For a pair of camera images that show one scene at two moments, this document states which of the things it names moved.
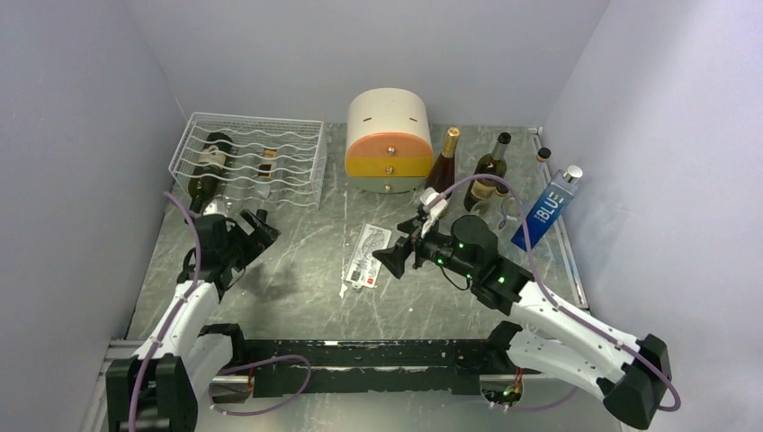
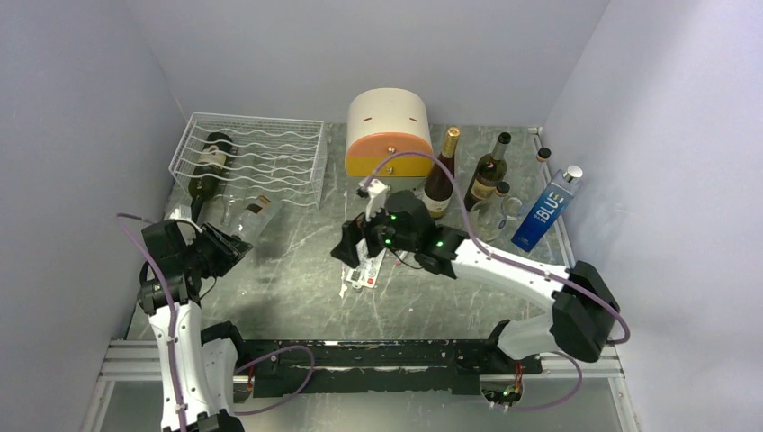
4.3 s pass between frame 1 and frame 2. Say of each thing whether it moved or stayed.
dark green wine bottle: stayed
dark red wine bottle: stayed
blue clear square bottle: stayed
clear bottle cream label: stayed
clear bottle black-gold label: moved
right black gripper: moved
